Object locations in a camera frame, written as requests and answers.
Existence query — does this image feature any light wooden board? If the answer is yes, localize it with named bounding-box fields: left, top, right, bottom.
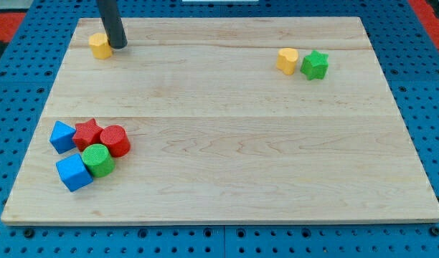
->
left=1, top=16, right=439, bottom=226

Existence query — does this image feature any blue triangle block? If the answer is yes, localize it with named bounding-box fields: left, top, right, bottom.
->
left=49, top=121, right=76, bottom=154

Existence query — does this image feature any green cylinder block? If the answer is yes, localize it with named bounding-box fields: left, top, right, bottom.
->
left=82, top=143, right=115, bottom=178

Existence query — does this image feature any blue cube block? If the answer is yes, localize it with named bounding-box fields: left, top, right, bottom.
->
left=55, top=153, right=93, bottom=192

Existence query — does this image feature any yellow hexagon block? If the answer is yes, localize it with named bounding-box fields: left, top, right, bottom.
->
left=88, top=33, right=113, bottom=59

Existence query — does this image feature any green star block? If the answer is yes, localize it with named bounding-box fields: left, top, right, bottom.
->
left=300, top=50, right=329, bottom=80

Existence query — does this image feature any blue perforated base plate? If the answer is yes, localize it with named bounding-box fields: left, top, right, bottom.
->
left=0, top=1, right=439, bottom=257

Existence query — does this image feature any red cylinder block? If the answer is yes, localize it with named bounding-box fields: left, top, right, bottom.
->
left=100, top=125, right=131, bottom=158

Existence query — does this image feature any yellow heart block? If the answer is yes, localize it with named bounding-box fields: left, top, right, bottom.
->
left=275, top=48, right=299, bottom=75

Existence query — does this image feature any black cylindrical robot end stick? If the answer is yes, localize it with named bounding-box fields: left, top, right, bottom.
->
left=96, top=0, right=128, bottom=49

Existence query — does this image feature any red star block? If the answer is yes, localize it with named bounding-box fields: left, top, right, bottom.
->
left=72, top=118, right=103, bottom=152

